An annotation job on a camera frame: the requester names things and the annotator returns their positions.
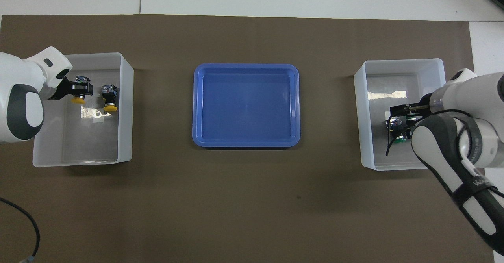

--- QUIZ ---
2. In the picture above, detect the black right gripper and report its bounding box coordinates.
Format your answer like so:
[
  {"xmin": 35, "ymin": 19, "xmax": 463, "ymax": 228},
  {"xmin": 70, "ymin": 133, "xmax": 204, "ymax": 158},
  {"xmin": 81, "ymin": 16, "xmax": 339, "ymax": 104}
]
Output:
[{"xmin": 386, "ymin": 93, "xmax": 434, "ymax": 136}]

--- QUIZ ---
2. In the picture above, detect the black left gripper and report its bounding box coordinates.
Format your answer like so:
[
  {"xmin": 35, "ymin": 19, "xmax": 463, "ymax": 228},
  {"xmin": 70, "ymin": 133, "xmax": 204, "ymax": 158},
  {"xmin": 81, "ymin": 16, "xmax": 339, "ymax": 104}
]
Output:
[{"xmin": 49, "ymin": 76, "xmax": 94, "ymax": 101}]

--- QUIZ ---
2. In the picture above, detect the yellow push button switch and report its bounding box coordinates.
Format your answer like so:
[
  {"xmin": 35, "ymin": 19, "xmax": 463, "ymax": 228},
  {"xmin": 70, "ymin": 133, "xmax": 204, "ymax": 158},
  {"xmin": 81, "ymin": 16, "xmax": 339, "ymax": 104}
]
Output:
[
  {"xmin": 71, "ymin": 75, "xmax": 92, "ymax": 106},
  {"xmin": 101, "ymin": 84, "xmax": 119, "ymax": 113}
]

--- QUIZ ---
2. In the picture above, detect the clear plastic box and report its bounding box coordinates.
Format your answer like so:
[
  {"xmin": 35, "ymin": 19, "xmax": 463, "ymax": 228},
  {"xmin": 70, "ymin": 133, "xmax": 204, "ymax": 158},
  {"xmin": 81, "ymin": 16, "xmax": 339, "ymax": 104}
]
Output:
[
  {"xmin": 354, "ymin": 58, "xmax": 457, "ymax": 171},
  {"xmin": 32, "ymin": 52, "xmax": 134, "ymax": 167}
]

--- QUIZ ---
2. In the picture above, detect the blue plastic tray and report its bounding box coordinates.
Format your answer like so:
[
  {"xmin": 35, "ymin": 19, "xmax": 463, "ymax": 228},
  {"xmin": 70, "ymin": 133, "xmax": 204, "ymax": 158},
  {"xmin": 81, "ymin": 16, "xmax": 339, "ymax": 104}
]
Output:
[{"xmin": 192, "ymin": 63, "xmax": 301, "ymax": 148}]

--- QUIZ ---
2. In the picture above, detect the brown paper mat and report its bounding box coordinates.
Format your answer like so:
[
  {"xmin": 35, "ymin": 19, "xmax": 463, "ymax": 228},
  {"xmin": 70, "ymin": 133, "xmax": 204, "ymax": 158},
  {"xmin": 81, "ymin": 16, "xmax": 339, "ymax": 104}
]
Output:
[{"xmin": 0, "ymin": 14, "xmax": 495, "ymax": 263}]

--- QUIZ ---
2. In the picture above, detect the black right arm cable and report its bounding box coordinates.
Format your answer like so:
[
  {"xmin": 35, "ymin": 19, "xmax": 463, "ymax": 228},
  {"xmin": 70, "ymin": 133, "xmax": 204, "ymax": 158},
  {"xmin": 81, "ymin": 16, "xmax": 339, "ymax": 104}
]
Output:
[{"xmin": 385, "ymin": 109, "xmax": 475, "ymax": 157}]

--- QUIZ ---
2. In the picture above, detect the black loose table cable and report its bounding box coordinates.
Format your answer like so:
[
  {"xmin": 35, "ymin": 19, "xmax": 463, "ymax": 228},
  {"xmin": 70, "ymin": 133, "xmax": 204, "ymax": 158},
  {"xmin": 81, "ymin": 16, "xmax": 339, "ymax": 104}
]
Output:
[{"xmin": 0, "ymin": 197, "xmax": 41, "ymax": 262}]

